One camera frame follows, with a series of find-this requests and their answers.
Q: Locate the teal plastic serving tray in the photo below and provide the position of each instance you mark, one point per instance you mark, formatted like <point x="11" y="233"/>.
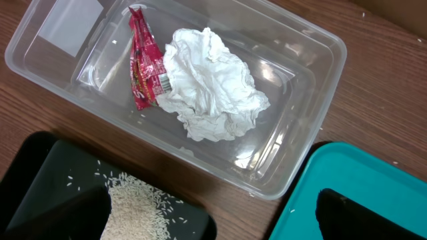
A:
<point x="359" y="176"/>

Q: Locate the red snack wrapper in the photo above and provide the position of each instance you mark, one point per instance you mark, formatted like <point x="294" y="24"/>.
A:
<point x="148" y="74"/>

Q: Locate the white tissue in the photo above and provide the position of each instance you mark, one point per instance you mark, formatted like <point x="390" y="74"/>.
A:
<point x="212" y="90"/>

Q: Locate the white rice pile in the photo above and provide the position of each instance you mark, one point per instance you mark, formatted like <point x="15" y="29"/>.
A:
<point x="138" y="210"/>

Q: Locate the black rectangular tray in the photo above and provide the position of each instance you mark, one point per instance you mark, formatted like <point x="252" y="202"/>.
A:
<point x="47" y="172"/>

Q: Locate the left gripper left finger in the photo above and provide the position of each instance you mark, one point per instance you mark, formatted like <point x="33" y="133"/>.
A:
<point x="82" y="217"/>

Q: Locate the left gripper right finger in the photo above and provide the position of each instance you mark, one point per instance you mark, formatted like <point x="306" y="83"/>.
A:
<point x="340" y="218"/>

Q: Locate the clear plastic bin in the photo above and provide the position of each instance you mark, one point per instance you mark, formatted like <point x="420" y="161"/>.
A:
<point x="79" y="50"/>

